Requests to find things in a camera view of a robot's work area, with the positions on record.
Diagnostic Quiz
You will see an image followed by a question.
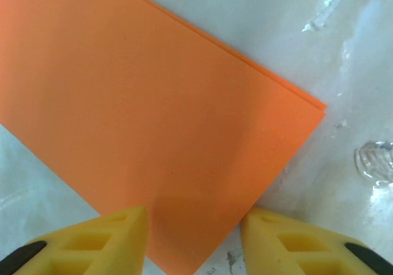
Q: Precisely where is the ribbed plastic left gripper right finger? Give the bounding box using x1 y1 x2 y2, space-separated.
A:
240 207 393 275

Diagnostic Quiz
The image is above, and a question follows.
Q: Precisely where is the ribbed plastic left gripper left finger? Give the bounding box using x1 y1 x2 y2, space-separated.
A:
0 205 149 275

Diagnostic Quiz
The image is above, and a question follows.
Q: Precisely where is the orange cloth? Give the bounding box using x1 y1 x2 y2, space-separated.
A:
0 0 329 275

